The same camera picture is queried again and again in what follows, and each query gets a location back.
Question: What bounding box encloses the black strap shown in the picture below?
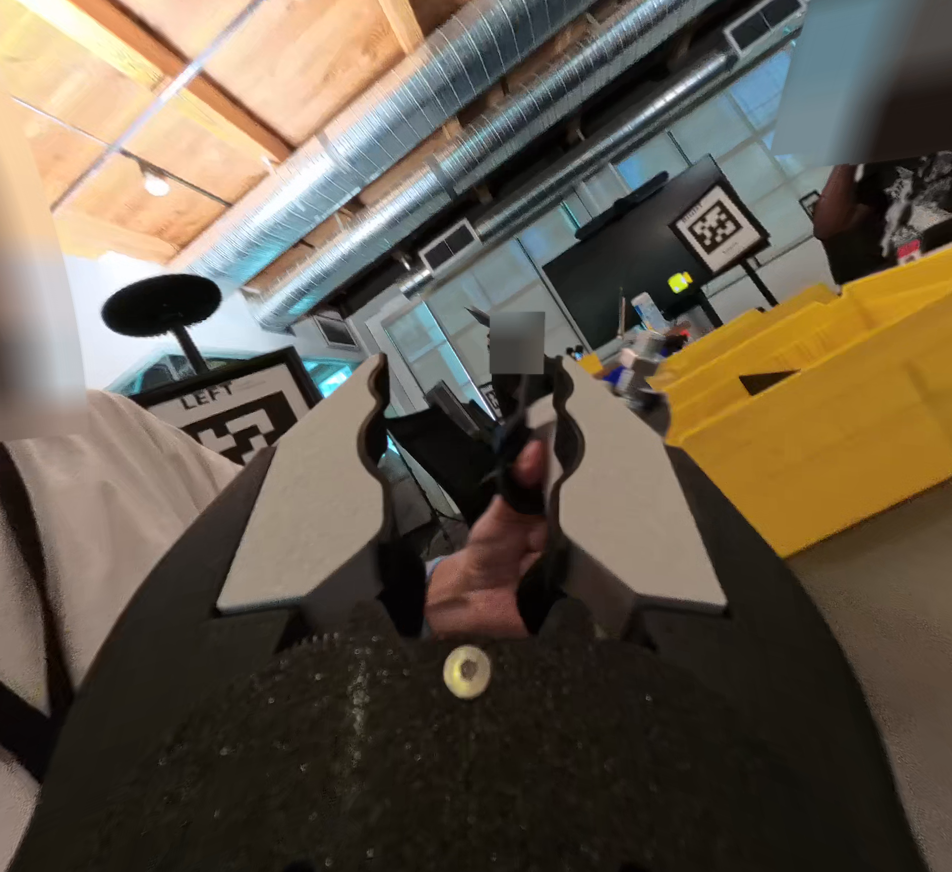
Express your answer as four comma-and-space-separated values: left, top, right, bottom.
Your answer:
0, 440, 75, 784

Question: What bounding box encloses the yellow plastic bin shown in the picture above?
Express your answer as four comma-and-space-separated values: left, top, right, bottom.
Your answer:
651, 283, 841, 389
647, 247, 952, 559

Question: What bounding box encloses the black round disc stand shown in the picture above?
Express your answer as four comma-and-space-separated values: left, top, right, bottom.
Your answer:
100, 273, 223, 374

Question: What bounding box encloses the white ceiling vent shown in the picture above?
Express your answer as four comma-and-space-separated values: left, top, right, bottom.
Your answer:
418, 219, 480, 272
723, 0, 808, 55

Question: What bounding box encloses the black white tag sign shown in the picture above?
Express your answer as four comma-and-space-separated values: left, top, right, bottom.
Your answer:
668, 180, 771, 276
126, 345, 324, 467

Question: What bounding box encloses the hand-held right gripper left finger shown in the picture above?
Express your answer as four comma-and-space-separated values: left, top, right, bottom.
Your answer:
216, 353, 395, 616

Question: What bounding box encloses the black sign stand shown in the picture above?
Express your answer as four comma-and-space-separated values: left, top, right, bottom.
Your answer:
740, 258, 778, 311

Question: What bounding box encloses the person's left hand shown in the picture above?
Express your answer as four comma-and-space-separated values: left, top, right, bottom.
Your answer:
425, 440, 555, 638

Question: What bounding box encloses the black office chair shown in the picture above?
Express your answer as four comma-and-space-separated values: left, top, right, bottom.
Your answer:
387, 403, 495, 523

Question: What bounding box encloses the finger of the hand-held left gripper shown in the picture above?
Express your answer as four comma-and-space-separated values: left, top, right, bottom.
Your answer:
524, 396, 560, 445
636, 384, 672, 437

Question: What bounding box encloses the large black screen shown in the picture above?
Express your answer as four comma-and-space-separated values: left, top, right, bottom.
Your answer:
543, 156, 726, 352

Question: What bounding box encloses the silver metal bolt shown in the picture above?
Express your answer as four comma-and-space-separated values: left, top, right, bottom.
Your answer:
619, 331, 668, 393

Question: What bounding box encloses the black video bar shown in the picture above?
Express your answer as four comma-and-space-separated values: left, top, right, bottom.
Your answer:
576, 171, 670, 242

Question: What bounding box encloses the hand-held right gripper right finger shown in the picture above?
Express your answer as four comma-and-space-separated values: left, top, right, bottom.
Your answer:
546, 355, 728, 627

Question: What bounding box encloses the silver air duct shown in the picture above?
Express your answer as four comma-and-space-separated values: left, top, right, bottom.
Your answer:
186, 0, 696, 281
253, 0, 827, 330
402, 54, 737, 296

